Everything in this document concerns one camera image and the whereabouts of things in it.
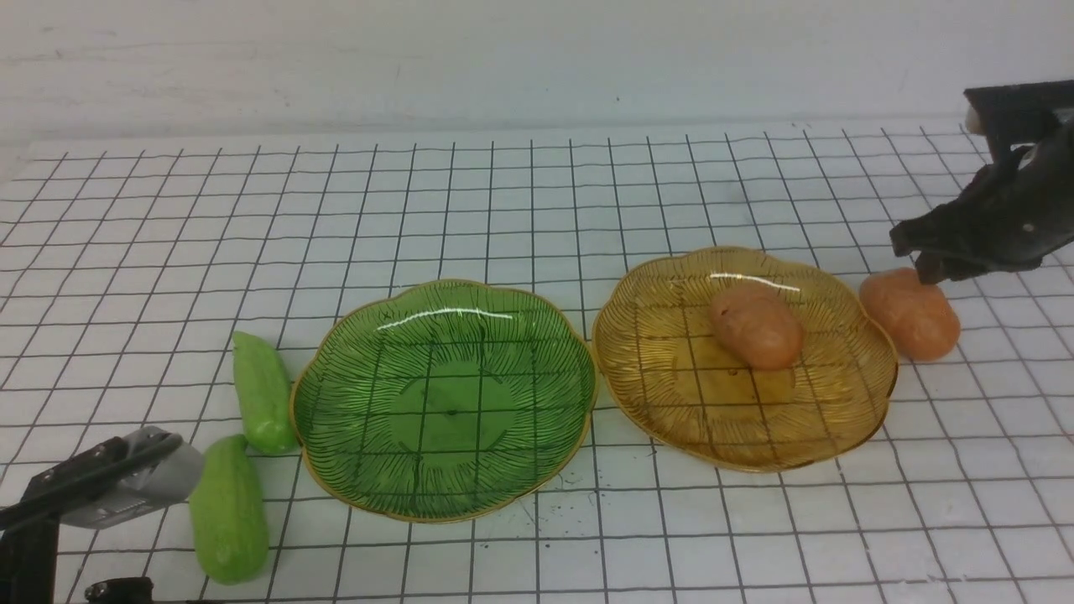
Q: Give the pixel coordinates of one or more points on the amber glass plate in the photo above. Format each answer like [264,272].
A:
[654,342]

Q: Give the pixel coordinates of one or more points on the orange potato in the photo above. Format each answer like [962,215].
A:
[753,322]
[918,318]

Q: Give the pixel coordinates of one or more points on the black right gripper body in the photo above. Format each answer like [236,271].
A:
[1016,210]

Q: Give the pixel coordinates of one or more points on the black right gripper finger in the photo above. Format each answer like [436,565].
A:
[925,233]
[933,268]

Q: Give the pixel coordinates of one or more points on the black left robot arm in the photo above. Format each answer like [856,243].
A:
[30,560]

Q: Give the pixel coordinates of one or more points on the green cucumber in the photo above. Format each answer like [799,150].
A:
[263,388]
[230,531]

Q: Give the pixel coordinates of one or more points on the green glass plate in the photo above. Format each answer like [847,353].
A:
[450,400]

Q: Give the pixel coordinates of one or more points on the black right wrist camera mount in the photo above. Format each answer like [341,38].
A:
[1009,116]

